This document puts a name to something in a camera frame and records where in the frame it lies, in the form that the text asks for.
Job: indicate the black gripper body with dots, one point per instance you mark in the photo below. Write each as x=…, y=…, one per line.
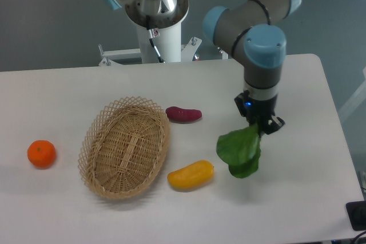
x=257, y=110

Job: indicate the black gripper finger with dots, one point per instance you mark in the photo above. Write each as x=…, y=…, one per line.
x=269, y=125
x=241, y=102

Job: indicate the green bok choy vegetable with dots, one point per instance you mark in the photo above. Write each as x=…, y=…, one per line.
x=240, y=150

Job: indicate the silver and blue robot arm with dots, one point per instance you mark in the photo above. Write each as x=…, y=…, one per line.
x=248, y=33

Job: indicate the purple sweet potato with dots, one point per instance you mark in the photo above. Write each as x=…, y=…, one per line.
x=180, y=115

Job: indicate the yellow bell pepper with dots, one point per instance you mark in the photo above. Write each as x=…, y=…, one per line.
x=192, y=176

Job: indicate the white table leg bar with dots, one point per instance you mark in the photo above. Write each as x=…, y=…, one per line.
x=353, y=102

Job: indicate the black device at table edge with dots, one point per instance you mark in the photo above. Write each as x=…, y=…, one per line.
x=356, y=214

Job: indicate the woven wicker basket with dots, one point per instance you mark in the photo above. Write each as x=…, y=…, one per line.
x=124, y=148

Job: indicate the orange mandarin fruit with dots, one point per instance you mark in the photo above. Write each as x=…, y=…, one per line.
x=41, y=154

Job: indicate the white pedestal base frame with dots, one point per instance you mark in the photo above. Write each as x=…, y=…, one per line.
x=188, y=53

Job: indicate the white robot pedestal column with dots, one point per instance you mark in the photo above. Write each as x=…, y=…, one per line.
x=158, y=22

